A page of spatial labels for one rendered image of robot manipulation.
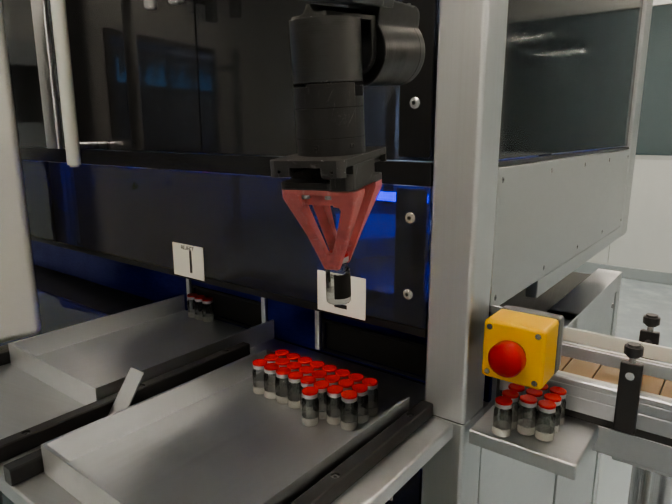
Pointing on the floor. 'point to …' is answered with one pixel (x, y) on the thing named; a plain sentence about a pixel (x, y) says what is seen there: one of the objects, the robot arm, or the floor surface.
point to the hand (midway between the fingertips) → (336, 256)
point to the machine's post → (462, 234)
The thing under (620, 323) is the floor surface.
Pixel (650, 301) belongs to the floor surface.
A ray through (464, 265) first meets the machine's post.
